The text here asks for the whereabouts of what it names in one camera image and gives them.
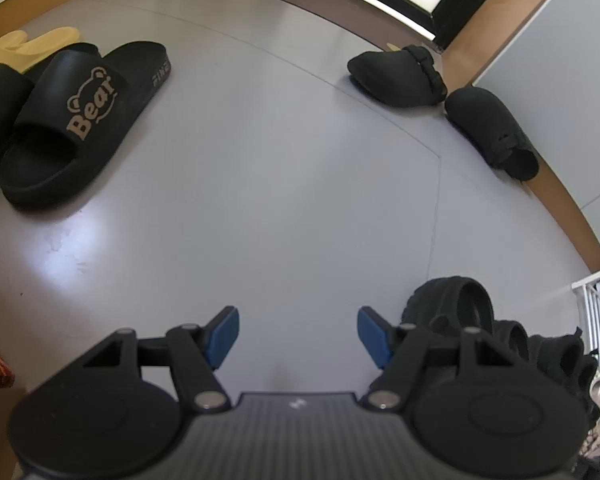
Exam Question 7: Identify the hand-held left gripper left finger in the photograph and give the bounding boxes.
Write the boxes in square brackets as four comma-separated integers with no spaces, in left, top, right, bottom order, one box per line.
[82,305,241,413]

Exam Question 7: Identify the black-framed glass door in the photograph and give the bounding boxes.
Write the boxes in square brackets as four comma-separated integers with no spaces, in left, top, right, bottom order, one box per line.
[275,0,523,53]

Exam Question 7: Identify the black chunky rubber clog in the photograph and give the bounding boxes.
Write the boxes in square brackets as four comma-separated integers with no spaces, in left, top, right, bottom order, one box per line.
[401,275,497,343]
[492,319,532,366]

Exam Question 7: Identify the brown doormat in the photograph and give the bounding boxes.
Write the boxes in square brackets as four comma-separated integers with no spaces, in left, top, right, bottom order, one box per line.
[229,0,438,55]

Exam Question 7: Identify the black lace-up sneaker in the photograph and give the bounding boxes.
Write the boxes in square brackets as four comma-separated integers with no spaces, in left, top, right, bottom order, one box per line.
[525,326,600,411]

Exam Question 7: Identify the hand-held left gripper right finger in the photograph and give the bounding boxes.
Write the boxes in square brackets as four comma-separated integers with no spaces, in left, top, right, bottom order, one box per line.
[357,306,518,413]

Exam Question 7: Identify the white shoe rack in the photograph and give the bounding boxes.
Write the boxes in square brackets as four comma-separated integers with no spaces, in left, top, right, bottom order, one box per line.
[571,260,600,366]

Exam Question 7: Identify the black bear-print slide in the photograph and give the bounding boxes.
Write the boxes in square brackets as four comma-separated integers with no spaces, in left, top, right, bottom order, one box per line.
[0,41,173,209]

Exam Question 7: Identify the black buckle clog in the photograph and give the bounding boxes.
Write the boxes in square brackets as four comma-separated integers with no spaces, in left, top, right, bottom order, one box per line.
[444,86,540,182]
[346,44,449,109]

